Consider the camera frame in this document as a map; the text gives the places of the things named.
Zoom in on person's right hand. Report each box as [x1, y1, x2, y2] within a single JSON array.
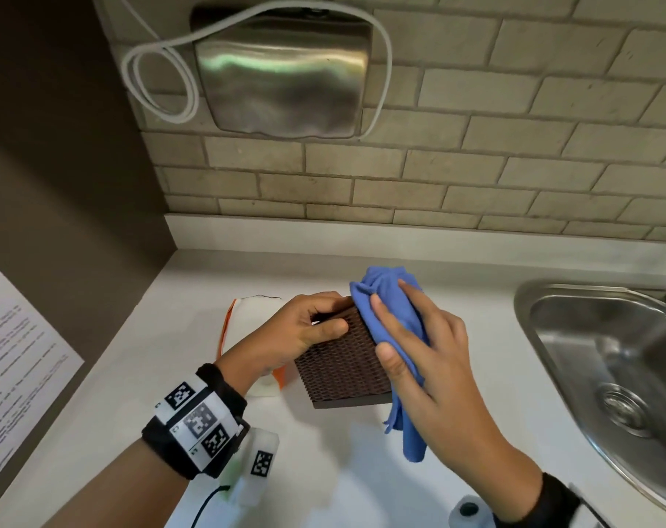
[[371, 279, 514, 469]]

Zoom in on person's left hand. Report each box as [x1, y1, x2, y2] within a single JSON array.
[[217, 291, 350, 399]]

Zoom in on blue cloth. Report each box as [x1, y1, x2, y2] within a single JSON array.
[[349, 266, 431, 465]]

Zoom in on brown woven box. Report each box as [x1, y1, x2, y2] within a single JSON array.
[[293, 304, 394, 410]]

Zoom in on person's right forearm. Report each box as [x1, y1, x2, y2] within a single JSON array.
[[440, 431, 544, 524]]

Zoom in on person's left forearm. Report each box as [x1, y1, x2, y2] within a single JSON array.
[[36, 434, 193, 528]]

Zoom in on white and orange cloth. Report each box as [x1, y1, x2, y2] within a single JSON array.
[[216, 295, 290, 400]]

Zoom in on black wristband with marker tags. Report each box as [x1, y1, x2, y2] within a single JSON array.
[[141, 363, 252, 481]]

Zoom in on stainless steel sink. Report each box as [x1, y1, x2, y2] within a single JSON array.
[[513, 280, 666, 524]]

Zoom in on metal sink drain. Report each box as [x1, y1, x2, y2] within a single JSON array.
[[596, 382, 656, 439]]

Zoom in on printed paper notice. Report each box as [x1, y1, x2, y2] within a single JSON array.
[[0, 253, 85, 480]]

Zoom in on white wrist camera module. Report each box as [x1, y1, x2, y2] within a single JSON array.
[[231, 427, 280, 509]]

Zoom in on white round camera module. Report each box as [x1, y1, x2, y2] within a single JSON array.
[[449, 495, 497, 528]]

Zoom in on thin black cable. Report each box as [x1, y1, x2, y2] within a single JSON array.
[[190, 485, 232, 528]]

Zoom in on stainless steel wall dispenser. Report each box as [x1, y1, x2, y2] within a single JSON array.
[[189, 4, 374, 139]]

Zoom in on white looped cable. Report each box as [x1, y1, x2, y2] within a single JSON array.
[[121, 0, 394, 142]]

